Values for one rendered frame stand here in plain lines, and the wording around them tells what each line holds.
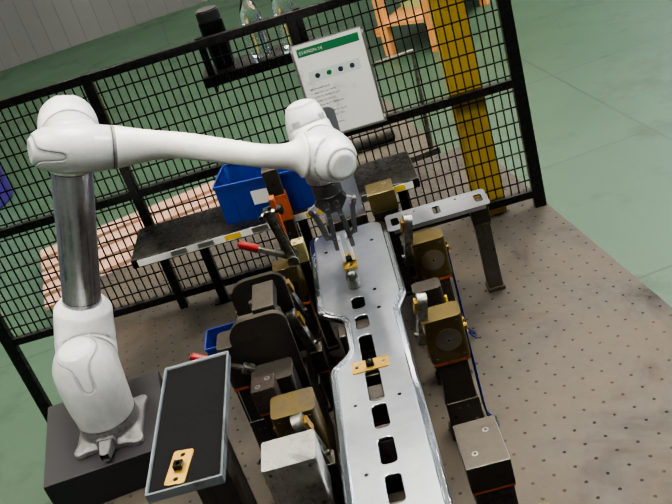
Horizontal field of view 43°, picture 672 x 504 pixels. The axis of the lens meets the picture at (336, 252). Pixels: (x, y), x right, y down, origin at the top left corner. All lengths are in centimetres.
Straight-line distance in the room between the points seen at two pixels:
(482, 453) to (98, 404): 104
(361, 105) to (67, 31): 934
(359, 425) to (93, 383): 75
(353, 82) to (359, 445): 130
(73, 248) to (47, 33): 968
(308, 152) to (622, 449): 94
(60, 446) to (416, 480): 112
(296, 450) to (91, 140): 84
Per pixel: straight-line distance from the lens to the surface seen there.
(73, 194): 219
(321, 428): 173
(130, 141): 200
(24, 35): 1189
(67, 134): 199
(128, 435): 230
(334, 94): 267
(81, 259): 227
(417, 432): 169
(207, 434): 161
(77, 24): 1182
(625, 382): 218
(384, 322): 201
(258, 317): 182
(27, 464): 395
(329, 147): 191
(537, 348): 232
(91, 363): 219
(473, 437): 161
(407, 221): 217
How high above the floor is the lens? 211
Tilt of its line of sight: 28 degrees down
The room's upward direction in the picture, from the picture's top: 18 degrees counter-clockwise
